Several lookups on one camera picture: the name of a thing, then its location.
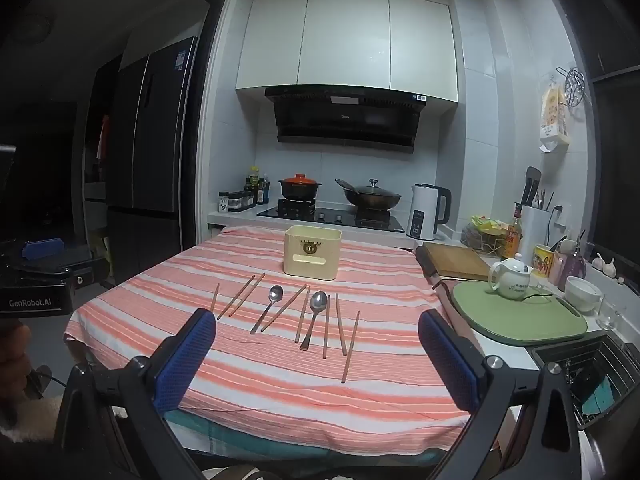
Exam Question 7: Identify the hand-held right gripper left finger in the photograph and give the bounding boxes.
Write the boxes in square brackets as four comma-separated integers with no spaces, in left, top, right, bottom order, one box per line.
[52,308,217,480]

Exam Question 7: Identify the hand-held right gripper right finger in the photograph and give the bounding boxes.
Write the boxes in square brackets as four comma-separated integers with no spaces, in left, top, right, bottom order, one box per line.
[417,308,583,480]

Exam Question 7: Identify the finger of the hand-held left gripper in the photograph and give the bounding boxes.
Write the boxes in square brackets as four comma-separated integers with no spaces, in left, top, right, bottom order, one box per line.
[21,238,108,287]

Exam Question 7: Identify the metal spoon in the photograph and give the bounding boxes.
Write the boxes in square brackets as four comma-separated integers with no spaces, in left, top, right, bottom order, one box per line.
[299,290,330,351]
[249,285,285,335]

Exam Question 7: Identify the cream utensil box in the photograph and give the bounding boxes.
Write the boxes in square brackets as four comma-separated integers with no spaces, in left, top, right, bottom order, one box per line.
[283,226,342,280]

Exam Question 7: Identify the person's left forearm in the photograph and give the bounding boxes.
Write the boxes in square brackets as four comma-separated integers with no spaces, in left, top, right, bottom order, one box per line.
[0,395,63,461]

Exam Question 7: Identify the person's left hand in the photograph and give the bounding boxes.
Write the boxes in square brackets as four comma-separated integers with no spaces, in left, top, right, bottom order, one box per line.
[0,324,32,428]

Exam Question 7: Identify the pink mat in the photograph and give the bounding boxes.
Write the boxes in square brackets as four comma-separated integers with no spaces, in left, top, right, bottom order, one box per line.
[432,280,483,348]

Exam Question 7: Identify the green mat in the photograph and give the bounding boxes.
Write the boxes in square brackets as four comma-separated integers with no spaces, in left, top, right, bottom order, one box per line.
[452,280,588,346]

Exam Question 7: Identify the pink striped tablecloth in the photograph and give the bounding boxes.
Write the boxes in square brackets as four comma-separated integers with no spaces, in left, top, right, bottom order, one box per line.
[64,225,501,453]

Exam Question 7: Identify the wooden cutting board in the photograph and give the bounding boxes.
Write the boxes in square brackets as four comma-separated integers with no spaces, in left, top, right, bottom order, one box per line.
[422,242,501,282]

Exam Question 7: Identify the dark brown cloth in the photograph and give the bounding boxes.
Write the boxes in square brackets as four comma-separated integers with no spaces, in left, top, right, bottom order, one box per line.
[415,246,441,281]

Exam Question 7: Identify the white teapot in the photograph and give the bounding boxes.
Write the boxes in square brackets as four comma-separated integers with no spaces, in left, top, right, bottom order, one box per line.
[487,255,533,300]

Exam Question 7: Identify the red cloth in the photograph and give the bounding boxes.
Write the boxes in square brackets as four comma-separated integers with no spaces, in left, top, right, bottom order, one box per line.
[97,115,111,161]

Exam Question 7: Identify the sauce bottle orange label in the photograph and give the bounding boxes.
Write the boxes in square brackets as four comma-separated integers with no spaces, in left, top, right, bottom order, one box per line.
[501,205,523,261]

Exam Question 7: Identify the yellow printed cup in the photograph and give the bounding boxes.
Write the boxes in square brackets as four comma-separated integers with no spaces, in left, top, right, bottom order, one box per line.
[532,244,556,278]

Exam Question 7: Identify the yellow green snack packet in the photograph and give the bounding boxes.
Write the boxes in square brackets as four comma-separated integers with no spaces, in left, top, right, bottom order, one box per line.
[470,215,508,236]

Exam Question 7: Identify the pink cup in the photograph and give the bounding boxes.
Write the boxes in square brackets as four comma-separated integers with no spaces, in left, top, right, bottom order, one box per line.
[548,250,568,285]

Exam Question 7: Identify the teal checked cloth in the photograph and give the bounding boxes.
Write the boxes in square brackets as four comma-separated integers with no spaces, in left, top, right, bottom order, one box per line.
[165,407,451,468]

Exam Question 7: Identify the white electric kettle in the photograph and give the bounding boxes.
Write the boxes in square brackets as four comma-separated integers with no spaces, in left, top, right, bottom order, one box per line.
[406,183,452,241]

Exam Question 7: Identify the white bowl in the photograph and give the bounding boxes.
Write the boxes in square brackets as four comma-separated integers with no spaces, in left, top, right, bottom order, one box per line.
[565,276,601,313]

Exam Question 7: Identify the metal sink dish rack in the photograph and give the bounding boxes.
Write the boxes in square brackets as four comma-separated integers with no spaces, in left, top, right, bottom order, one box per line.
[530,332,640,431]

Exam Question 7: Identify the white utensil holder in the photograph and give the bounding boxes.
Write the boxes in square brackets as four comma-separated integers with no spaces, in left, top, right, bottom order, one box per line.
[520,204,551,261]

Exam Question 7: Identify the dark grey refrigerator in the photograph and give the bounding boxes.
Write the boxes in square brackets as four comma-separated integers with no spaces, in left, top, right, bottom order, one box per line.
[105,35,200,286]

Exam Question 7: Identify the purple pump bottle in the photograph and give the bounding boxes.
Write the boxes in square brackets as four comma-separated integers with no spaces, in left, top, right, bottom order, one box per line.
[565,230,588,281]

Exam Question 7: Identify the row of spice jars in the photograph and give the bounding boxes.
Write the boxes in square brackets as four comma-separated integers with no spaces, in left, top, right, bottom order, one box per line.
[229,187,256,211]

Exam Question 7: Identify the clear glass cup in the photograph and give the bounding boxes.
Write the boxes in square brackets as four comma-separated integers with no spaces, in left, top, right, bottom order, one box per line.
[595,295,623,331]

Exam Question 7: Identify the dark wok with lid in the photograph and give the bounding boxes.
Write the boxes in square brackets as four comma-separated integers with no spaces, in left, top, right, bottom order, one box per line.
[335,178,402,211]

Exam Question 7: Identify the black gas hob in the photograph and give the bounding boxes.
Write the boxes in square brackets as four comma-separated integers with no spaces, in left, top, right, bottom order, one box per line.
[256,199,406,233]

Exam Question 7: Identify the black spatula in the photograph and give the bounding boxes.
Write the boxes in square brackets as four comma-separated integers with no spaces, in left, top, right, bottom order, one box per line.
[520,166,542,207]

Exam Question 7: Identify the black clay pot orange lid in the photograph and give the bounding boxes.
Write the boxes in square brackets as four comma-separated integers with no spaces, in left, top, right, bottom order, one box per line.
[278,174,322,201]

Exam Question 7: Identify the round ceiling light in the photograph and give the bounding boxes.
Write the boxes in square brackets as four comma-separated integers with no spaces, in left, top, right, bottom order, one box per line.
[22,12,53,41]

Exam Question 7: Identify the black range hood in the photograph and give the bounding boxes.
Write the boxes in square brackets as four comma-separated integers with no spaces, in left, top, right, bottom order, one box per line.
[264,86,428,155]

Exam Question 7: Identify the hanging yellow printed bag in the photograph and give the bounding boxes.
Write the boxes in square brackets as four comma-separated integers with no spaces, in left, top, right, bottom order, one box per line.
[539,77,571,153]

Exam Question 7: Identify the black cable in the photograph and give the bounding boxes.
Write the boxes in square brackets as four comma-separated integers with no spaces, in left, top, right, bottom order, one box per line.
[27,365,68,401]

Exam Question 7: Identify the gold wire basket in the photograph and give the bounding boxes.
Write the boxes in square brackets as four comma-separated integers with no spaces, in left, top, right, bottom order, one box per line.
[462,215,511,253]

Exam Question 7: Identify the hanging wire trivet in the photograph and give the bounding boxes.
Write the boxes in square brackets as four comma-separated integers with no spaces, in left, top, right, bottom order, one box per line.
[556,66,591,108]

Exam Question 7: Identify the white wall cabinets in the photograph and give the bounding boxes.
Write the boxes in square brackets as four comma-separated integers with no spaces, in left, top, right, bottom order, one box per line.
[235,0,460,106]

